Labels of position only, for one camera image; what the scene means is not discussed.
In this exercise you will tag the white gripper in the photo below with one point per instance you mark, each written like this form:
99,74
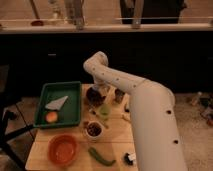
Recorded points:
103,89

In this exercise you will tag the dark purple bowl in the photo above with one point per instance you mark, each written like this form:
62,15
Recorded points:
94,97

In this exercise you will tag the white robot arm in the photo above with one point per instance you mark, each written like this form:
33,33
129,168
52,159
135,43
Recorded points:
158,146

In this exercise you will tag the orange plastic bowl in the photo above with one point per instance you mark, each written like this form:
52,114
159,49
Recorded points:
62,150

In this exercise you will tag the light green cup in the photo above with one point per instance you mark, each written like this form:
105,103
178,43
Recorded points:
104,110

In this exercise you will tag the green plastic tray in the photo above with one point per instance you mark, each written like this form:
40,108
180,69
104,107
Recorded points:
70,113

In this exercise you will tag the white cup with dark contents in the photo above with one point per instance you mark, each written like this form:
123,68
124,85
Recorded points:
94,130

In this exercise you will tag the grey triangular cloth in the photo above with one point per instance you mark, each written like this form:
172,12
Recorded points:
56,104

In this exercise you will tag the orange round fruit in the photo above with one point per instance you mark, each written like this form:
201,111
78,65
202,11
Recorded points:
51,117

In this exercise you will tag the green cucumber toy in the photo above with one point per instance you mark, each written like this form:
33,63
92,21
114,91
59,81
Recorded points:
94,153

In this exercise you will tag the black and white small object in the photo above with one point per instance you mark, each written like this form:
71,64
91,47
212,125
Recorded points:
130,159

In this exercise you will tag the small red dish on counter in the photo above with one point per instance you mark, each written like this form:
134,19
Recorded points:
37,23

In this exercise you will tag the black chair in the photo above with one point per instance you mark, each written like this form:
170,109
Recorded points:
8,98

